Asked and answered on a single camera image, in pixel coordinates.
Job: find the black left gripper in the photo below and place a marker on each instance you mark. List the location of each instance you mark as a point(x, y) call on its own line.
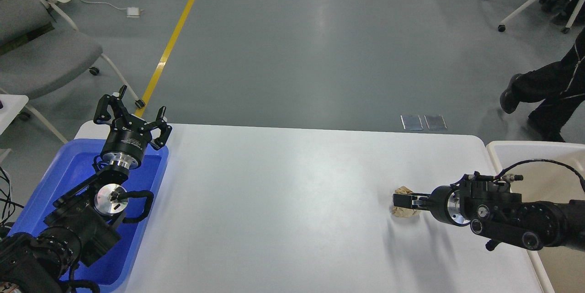
point(127, 139)

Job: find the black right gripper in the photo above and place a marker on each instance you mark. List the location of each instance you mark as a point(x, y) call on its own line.
point(443, 203)

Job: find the brown paper ball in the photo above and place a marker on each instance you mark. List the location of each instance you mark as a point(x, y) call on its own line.
point(402, 212)

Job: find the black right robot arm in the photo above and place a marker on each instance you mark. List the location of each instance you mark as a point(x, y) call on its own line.
point(487, 205)

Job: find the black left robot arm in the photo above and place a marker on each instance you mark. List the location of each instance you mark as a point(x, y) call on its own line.
point(82, 228)

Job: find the blue plastic bin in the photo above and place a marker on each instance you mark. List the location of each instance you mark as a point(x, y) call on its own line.
point(72, 165)

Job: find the left metal floor plate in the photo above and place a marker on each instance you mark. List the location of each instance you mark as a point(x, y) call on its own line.
point(412, 122)

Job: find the metal floor plate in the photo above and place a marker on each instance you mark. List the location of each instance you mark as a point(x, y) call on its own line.
point(412, 122)
point(435, 122)

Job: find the right metal floor plate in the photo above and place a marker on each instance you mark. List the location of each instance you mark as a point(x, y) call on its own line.
point(435, 122)

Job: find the grey office chair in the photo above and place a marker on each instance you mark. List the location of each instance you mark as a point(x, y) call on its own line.
point(42, 49)

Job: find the white side table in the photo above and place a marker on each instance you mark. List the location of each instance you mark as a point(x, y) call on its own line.
point(11, 106)

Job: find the white plastic bin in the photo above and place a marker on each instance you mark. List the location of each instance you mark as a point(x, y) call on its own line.
point(550, 174)

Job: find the person in black clothes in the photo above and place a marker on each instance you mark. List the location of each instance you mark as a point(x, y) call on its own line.
point(559, 87)

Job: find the white power adapter with cable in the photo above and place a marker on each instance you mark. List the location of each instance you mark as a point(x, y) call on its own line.
point(130, 12)

